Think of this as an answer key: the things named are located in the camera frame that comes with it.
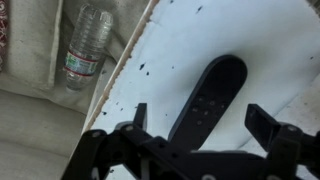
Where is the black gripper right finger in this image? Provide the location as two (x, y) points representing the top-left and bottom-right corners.
(244, 103), (320, 180)

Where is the clear plastic water bottle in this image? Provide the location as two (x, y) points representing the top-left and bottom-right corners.
(62, 3), (115, 93)

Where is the flat beige cushion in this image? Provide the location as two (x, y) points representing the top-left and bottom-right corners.
(0, 0), (65, 92)

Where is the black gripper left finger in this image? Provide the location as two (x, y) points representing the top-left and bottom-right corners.
(61, 102), (201, 180)

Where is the beige fabric sofa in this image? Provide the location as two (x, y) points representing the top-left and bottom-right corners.
(0, 0), (158, 180)

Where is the black remote control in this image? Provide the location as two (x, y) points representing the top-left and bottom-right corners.
(167, 54), (249, 153)

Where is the small white stool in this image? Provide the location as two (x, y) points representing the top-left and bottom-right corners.
(81, 0), (320, 180)

